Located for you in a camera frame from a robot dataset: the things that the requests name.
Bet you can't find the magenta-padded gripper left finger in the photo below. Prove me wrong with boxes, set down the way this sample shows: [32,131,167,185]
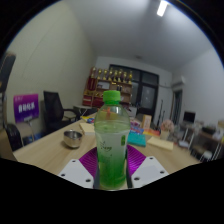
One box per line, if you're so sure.
[57,147,98,189]

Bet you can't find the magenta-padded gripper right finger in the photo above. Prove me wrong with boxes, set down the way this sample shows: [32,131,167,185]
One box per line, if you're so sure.
[126,144,170,189]

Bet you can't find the green drink bottle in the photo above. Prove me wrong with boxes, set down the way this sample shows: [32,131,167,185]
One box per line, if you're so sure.
[93,89,132,191]

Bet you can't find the pale yellow notepad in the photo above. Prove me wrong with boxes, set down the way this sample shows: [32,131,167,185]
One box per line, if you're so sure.
[146,135,175,151]

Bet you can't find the teal book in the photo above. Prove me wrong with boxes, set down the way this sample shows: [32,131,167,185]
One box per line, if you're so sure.
[127,131,148,148]

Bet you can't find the small steel cup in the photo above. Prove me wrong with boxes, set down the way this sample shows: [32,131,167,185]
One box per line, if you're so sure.
[63,129,84,149]

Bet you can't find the orange book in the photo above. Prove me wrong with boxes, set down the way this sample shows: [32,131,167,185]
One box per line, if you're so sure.
[143,128,162,138]

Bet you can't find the tan notebook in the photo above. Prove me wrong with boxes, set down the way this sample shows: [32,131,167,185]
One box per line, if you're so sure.
[79,121,97,136]

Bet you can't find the pink flowers in white pot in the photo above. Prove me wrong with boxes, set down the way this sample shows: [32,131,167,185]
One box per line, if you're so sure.
[160,119,175,141]

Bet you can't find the small orange upright box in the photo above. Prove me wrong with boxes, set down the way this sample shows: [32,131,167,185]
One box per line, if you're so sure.
[141,114,153,131]

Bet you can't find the black tripod stand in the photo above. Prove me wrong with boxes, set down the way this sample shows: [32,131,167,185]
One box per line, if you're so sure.
[157,99,166,126]

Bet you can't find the small round white table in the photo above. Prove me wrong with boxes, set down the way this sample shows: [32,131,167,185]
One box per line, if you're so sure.
[73,104,95,118]

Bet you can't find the computer monitor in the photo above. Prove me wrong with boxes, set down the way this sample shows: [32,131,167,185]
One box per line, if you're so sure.
[182,111,197,125]

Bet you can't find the black office chair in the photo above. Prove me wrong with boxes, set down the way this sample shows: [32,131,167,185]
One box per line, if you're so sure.
[42,90,81,134]

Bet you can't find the wooden desk white legs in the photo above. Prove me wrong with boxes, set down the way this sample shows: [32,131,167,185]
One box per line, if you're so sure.
[191,128,224,163]

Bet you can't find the black chair back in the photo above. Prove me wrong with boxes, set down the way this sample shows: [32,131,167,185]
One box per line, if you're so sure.
[4,123,24,153]

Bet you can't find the purple sign board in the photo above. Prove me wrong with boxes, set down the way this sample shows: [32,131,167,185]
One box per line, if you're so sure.
[13,93,41,124]

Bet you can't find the shelf unit with trophies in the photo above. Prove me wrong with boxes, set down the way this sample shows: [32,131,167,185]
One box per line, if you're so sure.
[82,66,134,108]

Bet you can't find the white air conditioner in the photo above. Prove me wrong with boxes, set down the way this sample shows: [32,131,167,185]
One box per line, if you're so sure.
[171,75,186,90]

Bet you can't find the dark cabinet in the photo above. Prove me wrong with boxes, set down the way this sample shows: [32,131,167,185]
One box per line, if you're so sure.
[0,51,17,98]

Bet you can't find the ceiling tube light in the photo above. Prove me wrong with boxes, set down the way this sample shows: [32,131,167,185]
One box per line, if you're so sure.
[156,0,170,18]

